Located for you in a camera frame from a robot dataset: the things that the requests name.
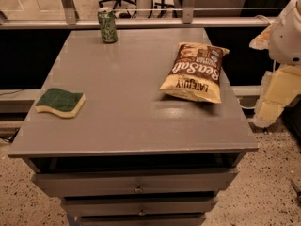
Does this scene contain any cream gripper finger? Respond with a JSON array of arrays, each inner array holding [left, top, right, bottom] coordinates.
[[253, 102, 284, 128], [249, 26, 272, 50]]

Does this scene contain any grey drawer cabinet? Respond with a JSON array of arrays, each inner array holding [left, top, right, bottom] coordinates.
[[7, 27, 260, 226]]

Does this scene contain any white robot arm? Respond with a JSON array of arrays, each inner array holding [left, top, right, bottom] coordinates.
[[249, 0, 301, 128]]

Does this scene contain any metal railing frame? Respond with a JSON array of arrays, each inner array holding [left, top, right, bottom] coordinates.
[[0, 0, 290, 30]]

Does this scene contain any bottom grey drawer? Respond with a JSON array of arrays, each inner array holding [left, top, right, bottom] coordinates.
[[78, 214, 206, 226]]

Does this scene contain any green yellow sponge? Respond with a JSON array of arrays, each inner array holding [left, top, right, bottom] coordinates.
[[35, 88, 86, 119]]

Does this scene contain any green soda can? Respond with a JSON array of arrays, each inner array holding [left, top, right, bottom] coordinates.
[[98, 7, 118, 43]]

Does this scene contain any top grey drawer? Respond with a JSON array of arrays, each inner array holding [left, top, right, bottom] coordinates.
[[32, 168, 238, 197]]

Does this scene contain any white cable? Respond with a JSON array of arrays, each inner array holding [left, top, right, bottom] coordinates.
[[238, 97, 259, 111]]

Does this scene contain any grey drawer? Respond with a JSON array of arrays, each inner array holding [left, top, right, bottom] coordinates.
[[78, 214, 206, 226], [61, 196, 217, 217], [32, 168, 238, 197]]

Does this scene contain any brown chip bag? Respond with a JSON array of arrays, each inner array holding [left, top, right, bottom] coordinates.
[[160, 42, 229, 104]]

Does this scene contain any middle grey drawer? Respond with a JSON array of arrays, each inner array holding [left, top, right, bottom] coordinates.
[[61, 196, 217, 217]]

